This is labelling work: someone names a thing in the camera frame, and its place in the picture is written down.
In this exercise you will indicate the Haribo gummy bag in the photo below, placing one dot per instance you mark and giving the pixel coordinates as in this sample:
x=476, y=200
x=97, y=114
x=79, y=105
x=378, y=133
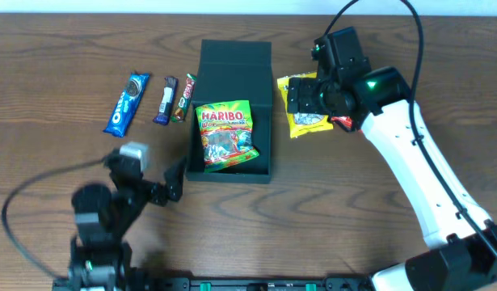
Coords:
x=226, y=134

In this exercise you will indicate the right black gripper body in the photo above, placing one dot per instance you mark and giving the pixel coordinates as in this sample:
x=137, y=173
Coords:
x=303, y=95

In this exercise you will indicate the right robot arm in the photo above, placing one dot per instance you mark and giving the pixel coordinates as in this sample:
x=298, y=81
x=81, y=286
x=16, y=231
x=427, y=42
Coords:
x=460, y=234

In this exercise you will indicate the red Hacks candy bag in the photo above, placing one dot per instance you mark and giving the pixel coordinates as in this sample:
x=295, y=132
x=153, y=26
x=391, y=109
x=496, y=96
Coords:
x=344, y=122

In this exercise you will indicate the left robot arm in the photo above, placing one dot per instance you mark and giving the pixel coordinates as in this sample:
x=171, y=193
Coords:
x=103, y=259

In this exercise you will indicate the yellow Hacks candy bag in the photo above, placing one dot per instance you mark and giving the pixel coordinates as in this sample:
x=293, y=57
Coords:
x=301, y=123

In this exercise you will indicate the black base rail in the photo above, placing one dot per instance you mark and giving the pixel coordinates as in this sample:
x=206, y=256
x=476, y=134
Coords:
x=337, y=283

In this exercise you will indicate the blue Oreo cookie pack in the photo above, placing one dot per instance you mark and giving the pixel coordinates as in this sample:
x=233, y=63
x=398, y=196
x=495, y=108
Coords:
x=125, y=109

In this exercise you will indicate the dark green open box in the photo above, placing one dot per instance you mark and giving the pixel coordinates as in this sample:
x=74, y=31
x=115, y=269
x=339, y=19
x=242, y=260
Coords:
x=232, y=70

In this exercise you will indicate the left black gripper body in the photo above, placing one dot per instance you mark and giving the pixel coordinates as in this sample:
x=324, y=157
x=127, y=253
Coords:
x=157, y=191

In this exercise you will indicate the purple white chocolate bar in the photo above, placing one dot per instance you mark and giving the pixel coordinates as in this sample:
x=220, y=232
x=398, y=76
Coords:
x=168, y=97

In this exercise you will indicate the red green candy bar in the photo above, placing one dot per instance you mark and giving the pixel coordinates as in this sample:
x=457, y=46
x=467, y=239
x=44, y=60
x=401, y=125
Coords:
x=184, y=103

